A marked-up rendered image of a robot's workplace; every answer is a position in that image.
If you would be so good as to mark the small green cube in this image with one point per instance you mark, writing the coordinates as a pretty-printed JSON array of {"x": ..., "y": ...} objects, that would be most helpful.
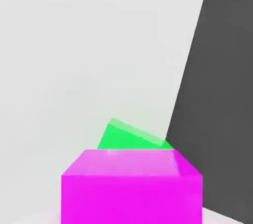
[{"x": 122, "y": 139}]

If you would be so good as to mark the small magenta cube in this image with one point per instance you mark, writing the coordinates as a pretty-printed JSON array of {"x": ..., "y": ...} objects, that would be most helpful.
[{"x": 131, "y": 198}]

